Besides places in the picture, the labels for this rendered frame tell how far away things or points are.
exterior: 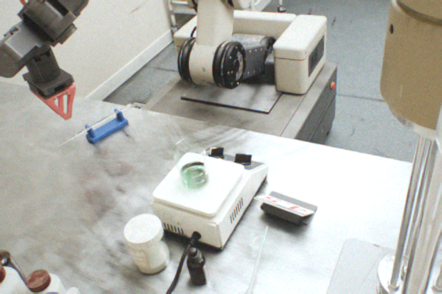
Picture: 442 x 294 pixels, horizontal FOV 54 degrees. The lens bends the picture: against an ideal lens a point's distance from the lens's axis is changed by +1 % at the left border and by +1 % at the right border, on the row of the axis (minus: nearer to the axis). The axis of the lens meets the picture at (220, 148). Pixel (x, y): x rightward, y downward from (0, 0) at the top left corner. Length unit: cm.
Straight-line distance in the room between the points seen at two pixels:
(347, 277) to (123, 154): 54
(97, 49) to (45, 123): 155
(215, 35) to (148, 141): 67
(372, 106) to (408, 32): 208
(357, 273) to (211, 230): 22
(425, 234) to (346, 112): 205
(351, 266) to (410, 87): 44
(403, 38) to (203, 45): 131
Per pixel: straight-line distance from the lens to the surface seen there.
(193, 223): 70
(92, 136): 103
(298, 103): 173
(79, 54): 258
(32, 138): 114
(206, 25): 157
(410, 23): 29
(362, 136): 216
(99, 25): 269
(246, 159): 80
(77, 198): 91
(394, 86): 31
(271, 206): 75
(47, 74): 92
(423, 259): 29
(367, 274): 69
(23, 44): 84
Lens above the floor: 132
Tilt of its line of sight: 39 degrees down
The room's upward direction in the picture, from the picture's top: 10 degrees counter-clockwise
